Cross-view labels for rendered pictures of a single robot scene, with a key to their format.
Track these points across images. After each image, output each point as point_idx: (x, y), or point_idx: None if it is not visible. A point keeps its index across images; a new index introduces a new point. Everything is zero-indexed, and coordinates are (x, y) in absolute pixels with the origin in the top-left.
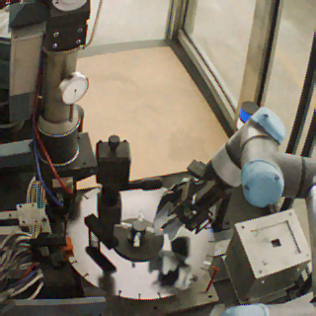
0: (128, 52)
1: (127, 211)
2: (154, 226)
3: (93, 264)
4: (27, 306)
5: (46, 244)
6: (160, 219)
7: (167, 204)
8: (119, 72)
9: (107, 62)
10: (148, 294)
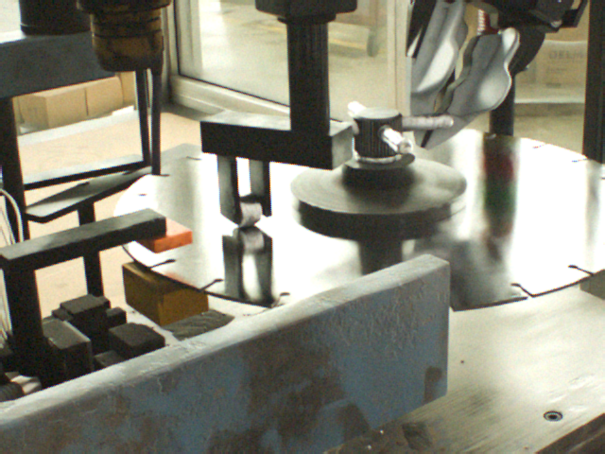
0: (83, 134)
1: (302, 166)
2: (430, 81)
3: (285, 268)
4: (67, 423)
5: (82, 239)
6: (438, 56)
7: (438, 12)
8: (83, 160)
9: (42, 154)
10: (545, 277)
